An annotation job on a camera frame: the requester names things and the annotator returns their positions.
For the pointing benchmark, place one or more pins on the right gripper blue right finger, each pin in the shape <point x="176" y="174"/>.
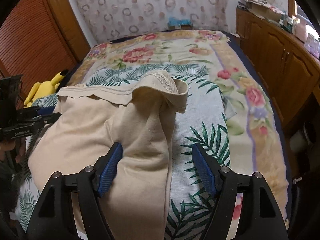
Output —
<point x="260" y="216"/>

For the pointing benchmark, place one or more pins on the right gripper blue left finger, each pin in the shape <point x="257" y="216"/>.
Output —
<point x="53" y="216"/>

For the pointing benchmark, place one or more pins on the beige printed t-shirt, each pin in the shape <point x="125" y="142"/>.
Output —
<point x="140" y="116"/>

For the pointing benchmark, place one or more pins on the person's left hand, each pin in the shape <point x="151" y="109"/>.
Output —
<point x="10" y="145"/>

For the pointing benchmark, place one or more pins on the yellow Pikachu plush toy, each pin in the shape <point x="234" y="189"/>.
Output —
<point x="46" y="88"/>

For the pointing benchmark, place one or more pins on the floral bed cover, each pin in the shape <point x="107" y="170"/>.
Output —
<point x="233" y="119"/>

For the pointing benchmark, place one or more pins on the brown louvered wardrobe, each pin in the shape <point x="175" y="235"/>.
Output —
<point x="40" y="38"/>

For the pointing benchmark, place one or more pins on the palm leaf print blanket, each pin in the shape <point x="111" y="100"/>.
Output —
<point x="157" y="112"/>

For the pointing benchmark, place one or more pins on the wooden sideboard cabinet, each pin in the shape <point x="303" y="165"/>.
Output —
<point x="288" y="72"/>

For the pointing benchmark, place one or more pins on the circle pattern lace curtain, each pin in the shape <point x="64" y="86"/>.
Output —
<point x="108" y="20"/>

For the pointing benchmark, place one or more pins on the blue item on box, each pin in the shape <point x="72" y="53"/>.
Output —
<point x="178" y="22"/>

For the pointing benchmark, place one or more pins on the pink bottle on cabinet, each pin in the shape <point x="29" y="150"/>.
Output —
<point x="301" y="31"/>

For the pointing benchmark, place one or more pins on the cardboard box on cabinet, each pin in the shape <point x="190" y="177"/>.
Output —
<point x="263" y="9"/>

